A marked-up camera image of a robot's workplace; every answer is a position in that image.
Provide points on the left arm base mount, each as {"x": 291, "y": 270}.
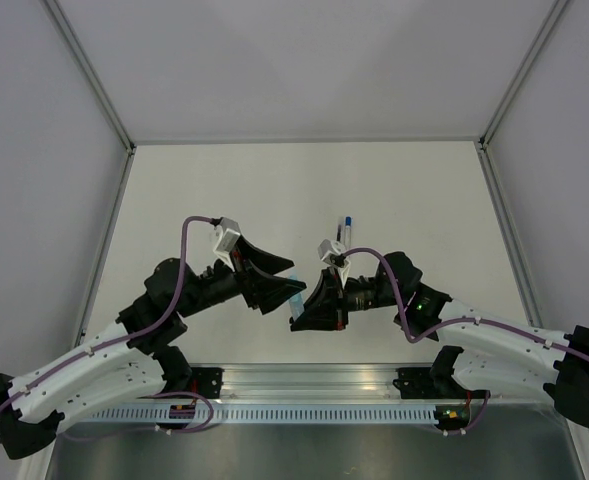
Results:
{"x": 194, "y": 375}

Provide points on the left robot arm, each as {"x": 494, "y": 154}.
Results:
{"x": 135, "y": 356}

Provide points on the aluminium frame post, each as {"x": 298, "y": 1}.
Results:
{"x": 543, "y": 35}
{"x": 68, "y": 35}

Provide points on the light blue highlighter pen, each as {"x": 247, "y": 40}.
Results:
{"x": 296, "y": 304}

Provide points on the slotted cable duct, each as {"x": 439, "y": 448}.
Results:
{"x": 236, "y": 413}

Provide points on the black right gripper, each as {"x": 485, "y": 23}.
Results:
{"x": 326, "y": 308}

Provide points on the white marker pen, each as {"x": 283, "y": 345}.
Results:
{"x": 347, "y": 236}

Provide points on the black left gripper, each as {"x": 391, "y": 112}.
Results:
{"x": 259, "y": 288}

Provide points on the right aluminium frame post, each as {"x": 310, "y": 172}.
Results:
{"x": 543, "y": 35}

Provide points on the left aluminium frame post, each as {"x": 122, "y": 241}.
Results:
{"x": 68, "y": 35}

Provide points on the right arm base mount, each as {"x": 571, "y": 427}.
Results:
{"x": 435, "y": 382}

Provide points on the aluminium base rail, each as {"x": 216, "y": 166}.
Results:
{"x": 351, "y": 383}

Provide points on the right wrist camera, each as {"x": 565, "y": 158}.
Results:
{"x": 333, "y": 253}

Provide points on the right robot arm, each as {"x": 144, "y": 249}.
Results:
{"x": 480, "y": 354}

